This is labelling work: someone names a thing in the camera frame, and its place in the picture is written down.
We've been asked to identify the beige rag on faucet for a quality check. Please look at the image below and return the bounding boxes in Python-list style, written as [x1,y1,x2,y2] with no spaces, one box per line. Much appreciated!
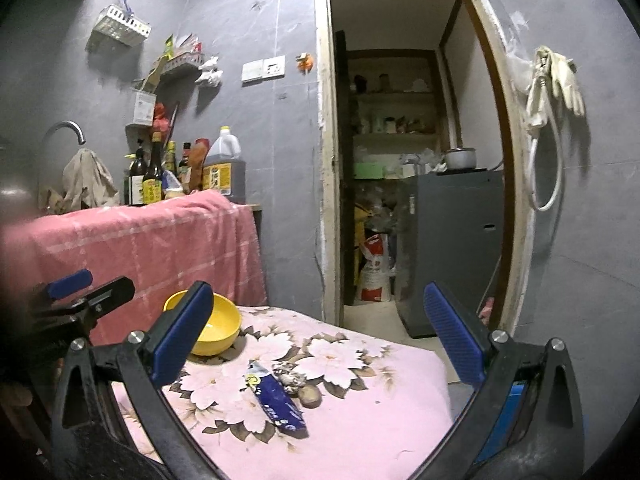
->
[39,148,120,214]

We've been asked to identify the brown nut shells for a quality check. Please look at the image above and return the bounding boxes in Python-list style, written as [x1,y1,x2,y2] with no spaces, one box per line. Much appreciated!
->
[272,362,322,408]

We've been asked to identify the white wall switch plate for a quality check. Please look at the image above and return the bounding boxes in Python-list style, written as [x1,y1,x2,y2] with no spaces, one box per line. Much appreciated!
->
[241,55,286,84]

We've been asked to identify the red white rice bag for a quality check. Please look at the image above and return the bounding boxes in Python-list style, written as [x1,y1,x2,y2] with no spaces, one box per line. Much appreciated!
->
[356,233,392,302]

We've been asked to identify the pink floral table cloth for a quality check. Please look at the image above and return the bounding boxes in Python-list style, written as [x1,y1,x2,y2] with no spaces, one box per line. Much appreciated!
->
[112,304,457,480]

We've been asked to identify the cream rubber gloves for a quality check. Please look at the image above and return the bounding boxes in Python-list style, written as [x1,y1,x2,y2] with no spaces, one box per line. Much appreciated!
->
[525,46,586,128]

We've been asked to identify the large cooking oil jug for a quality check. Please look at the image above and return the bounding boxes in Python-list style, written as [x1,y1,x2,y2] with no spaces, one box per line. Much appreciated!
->
[202,126,246,204]

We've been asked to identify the blue snack wrapper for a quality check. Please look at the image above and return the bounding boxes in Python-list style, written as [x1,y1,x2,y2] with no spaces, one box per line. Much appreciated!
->
[244,362,308,437]

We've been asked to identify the yellow plastic bowl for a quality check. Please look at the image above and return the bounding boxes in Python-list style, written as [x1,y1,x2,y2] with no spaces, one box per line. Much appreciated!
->
[161,289,241,356]

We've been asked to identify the white hose loop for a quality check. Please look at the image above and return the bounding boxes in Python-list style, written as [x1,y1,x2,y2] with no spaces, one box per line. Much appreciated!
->
[527,84,564,213]

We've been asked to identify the chrome faucet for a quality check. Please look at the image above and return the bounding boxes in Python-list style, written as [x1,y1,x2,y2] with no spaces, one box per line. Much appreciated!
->
[39,119,87,162]

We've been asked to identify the white box on wall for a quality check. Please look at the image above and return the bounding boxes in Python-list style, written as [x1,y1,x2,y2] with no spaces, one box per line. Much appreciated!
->
[129,90,156,127]

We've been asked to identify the wall rack with packets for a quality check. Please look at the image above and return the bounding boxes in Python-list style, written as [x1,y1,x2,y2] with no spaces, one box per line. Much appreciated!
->
[138,34,204,93]

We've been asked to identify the grey mini fridge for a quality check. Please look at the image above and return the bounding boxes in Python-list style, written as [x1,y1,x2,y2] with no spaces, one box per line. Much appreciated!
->
[394,169,503,338]

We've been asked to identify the orange sauce bottle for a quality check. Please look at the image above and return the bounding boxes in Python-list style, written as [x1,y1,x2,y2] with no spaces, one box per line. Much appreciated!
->
[189,138,209,192]

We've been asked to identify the orange wall hook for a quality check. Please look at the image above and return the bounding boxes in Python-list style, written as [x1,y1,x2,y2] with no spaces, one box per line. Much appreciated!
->
[296,52,314,74]

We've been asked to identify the wooden door frame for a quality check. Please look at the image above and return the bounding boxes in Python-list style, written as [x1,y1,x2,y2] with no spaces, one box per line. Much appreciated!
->
[314,0,539,336]

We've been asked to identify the dark soy sauce bottle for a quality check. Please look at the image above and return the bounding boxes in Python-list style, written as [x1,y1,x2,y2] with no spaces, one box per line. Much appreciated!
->
[142,131,163,205]

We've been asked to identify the dark vinegar bottle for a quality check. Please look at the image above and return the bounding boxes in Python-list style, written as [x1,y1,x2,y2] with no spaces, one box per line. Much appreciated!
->
[125,139,148,207]

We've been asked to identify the metal pot on fridge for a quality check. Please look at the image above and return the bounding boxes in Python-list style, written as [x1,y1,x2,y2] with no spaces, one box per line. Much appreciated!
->
[444,146,477,171]

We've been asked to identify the white wall basket shelf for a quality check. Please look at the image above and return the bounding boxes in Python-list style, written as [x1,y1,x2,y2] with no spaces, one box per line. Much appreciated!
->
[92,4,152,47]

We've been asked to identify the pink plaid towel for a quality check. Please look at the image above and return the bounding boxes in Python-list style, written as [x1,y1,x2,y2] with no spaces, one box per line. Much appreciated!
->
[1,191,267,344]

